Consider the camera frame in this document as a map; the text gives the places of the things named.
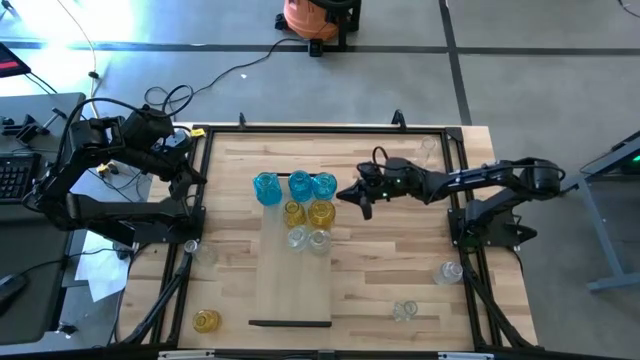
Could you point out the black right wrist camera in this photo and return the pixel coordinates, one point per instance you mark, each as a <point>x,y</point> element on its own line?
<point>370,171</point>

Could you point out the narrow yellow glass vase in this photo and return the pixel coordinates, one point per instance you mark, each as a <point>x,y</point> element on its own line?
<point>294,214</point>

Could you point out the black keyboard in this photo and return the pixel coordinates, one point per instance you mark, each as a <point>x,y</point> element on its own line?
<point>15,177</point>

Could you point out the white paper sheet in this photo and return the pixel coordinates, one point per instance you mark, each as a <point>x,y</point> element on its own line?
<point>100,272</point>

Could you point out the blue round glass vase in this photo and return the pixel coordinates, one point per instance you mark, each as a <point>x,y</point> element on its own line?
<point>324,186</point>

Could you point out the clear ribbed glass jar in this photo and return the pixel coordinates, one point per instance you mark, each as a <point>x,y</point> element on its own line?
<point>320,241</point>

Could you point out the black device red display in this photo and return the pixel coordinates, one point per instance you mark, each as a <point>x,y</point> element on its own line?
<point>10,62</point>

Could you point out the tall clear glass carafe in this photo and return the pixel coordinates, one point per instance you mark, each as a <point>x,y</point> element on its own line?
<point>426,149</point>

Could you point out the black power adapter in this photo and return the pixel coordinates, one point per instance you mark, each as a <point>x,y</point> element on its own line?
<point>315,48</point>

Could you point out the orange shop vacuum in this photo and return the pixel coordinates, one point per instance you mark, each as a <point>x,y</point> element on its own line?
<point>307,20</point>

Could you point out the small clear glass vase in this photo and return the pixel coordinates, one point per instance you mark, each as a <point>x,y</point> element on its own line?
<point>447,274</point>
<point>298,237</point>
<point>406,311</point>
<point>206,255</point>

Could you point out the blue urn-shaped glass vase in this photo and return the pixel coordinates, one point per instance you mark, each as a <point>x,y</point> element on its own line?
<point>267,189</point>

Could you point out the black computer mouse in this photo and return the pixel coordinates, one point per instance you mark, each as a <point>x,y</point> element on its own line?
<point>11,287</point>

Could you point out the wide yellow glass vase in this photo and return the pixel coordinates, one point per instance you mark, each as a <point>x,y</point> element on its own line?
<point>321,214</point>

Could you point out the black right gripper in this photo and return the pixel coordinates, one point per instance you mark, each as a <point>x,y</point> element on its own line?
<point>397,180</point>

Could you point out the grey metal table frame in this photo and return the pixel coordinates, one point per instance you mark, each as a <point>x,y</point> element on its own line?
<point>596,222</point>

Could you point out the black metal stand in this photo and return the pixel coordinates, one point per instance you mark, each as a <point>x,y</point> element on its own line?
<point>344,30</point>

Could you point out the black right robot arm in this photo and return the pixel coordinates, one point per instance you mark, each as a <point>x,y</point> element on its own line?
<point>475,177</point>

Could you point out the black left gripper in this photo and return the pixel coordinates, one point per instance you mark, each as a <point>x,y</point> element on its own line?
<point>175,165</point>

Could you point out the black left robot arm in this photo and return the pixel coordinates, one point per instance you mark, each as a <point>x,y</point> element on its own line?
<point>125,212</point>

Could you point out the black desk clamp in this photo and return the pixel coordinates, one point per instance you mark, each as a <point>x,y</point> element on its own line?
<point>25,131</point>

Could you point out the dark grey desk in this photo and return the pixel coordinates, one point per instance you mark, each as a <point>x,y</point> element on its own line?
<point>40,115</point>
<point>30,250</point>

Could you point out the blue glass bottle vase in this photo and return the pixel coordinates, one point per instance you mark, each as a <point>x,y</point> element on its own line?
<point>300,186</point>

